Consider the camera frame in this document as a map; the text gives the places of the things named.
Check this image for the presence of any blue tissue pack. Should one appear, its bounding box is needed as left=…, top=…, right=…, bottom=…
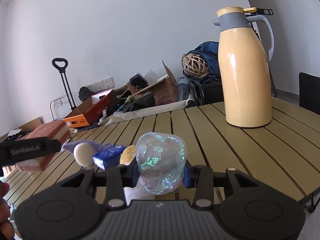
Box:
left=92, top=145, right=126, bottom=171

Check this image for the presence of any pink layered sponge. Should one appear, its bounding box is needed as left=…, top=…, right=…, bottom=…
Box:
left=11, top=120, right=71, bottom=172

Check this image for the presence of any white and yellow plush hamster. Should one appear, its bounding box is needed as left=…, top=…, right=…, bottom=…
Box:
left=119, top=145, right=136, bottom=165

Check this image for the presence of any person's left hand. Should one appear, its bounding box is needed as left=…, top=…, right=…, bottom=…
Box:
left=0, top=181, right=15, bottom=239

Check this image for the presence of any white foam roll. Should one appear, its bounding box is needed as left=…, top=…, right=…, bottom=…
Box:
left=73, top=142, right=97, bottom=167

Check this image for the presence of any lavender knit pouch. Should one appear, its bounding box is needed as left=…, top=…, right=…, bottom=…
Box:
left=62, top=140, right=112, bottom=153

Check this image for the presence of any orange cardboard box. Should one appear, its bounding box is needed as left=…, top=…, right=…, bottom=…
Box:
left=63, top=89, right=117, bottom=128

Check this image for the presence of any tan folding camping table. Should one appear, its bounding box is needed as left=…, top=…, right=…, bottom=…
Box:
left=2, top=97, right=320, bottom=213

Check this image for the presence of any grey water bottle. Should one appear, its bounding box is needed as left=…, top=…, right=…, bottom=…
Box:
left=176, top=75, right=190, bottom=101

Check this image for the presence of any brown open cardboard box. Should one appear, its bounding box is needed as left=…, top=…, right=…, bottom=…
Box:
left=127, top=62, right=177, bottom=106

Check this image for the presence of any rattan woven ball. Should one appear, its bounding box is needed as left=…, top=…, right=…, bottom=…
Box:
left=182, top=53, right=209, bottom=78

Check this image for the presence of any yellow thermos jug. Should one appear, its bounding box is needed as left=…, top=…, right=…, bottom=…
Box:
left=214, top=6, right=274, bottom=128

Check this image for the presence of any blue fabric bag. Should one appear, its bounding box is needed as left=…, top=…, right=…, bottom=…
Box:
left=187, top=41, right=221, bottom=82

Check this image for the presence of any black folding chair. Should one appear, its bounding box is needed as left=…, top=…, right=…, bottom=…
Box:
left=299, top=72, right=320, bottom=114

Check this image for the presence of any black cart handle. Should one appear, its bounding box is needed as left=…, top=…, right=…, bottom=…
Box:
left=52, top=57, right=76, bottom=111

